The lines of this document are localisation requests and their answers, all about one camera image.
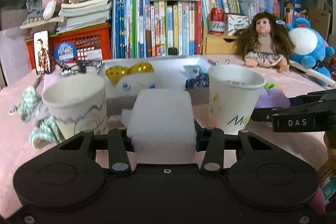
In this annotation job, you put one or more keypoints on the large drawn paper cup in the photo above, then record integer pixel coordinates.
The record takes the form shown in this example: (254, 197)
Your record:
(78, 103)

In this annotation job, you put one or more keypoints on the black binder clip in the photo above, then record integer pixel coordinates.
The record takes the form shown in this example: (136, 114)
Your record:
(216, 63)

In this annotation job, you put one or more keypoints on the navy floral fabric pouch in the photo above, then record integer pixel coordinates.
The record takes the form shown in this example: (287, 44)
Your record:
(198, 82)

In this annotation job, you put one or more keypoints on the blue packaged face mask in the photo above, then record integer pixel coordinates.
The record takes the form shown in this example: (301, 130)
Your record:
(192, 71)

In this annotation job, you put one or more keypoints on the blue penguin plush toy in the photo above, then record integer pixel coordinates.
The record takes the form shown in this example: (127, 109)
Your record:
(310, 50)

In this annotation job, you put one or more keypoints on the white shallow tray box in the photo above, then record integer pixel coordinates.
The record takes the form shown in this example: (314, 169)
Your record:
(170, 72)

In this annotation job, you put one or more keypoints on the paper cup with yellow drawing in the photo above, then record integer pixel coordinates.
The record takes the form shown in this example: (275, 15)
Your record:
(234, 91)

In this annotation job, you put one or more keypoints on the white fluffy plush toy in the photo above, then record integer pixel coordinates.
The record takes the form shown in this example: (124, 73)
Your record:
(131, 85)

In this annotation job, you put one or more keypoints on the stack of lying books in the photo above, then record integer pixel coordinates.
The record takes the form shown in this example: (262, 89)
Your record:
(74, 15)

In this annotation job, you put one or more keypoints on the red plastic crate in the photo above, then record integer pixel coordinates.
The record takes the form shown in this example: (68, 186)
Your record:
(92, 42)

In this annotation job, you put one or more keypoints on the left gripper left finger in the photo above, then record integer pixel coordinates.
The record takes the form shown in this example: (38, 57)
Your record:
(120, 160)

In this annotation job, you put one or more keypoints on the grey plush toy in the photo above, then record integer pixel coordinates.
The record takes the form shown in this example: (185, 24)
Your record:
(35, 12)

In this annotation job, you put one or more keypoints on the white printed carton box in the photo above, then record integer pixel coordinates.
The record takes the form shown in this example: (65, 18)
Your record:
(235, 22)

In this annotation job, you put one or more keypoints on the small black box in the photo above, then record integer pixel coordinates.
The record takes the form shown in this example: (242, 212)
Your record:
(173, 51)

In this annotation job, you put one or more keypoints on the green plaid cloth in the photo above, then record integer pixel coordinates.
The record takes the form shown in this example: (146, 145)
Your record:
(32, 110)

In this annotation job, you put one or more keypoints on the purple plush toy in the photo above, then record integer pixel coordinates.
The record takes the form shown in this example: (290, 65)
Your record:
(272, 98)

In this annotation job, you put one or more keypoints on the red Budweiser can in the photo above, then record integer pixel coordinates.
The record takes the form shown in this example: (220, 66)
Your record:
(217, 25)

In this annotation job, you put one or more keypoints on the person right hand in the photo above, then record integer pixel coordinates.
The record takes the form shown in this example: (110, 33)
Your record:
(331, 153)

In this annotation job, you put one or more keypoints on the gold sequin bow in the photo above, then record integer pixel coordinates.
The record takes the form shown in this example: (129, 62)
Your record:
(117, 72)

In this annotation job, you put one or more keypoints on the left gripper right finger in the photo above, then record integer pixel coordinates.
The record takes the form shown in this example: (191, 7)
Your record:
(211, 141)

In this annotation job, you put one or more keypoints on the small wooden drawer box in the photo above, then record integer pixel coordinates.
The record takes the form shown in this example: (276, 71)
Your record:
(213, 44)

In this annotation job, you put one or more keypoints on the row of upright books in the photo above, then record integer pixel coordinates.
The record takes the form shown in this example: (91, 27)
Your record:
(148, 28)

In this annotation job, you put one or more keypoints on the blue round sticker label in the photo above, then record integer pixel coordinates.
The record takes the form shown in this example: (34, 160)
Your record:
(65, 52)

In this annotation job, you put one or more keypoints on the brown haired doll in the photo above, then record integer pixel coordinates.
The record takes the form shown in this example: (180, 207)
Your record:
(265, 43)

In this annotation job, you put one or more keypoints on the white foam sponge block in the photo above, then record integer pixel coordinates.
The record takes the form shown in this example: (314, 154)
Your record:
(161, 127)

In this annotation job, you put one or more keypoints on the miniature black bicycle model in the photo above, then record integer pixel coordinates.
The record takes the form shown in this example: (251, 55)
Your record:
(79, 67)

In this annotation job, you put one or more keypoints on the smartphone with photo screen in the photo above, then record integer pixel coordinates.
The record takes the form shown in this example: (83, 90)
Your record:
(42, 57)

